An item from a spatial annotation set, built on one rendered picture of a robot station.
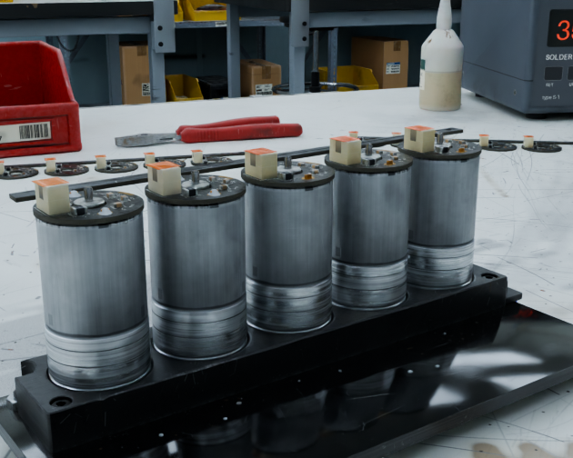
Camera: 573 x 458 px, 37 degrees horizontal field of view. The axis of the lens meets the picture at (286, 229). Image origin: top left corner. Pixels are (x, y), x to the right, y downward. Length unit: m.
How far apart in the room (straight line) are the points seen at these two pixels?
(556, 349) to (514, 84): 0.45
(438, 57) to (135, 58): 3.72
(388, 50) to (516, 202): 4.48
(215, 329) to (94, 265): 0.04
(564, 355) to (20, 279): 0.20
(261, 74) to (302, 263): 4.33
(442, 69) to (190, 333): 0.51
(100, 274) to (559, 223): 0.27
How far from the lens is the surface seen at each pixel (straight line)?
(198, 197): 0.21
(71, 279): 0.20
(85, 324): 0.20
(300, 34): 2.81
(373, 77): 4.92
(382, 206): 0.24
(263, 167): 0.22
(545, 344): 0.26
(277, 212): 0.22
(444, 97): 0.71
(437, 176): 0.26
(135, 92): 4.39
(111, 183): 0.22
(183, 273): 0.21
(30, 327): 0.30
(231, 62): 3.41
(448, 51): 0.70
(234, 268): 0.21
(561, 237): 0.40
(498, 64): 0.71
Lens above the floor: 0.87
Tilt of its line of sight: 17 degrees down
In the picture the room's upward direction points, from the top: straight up
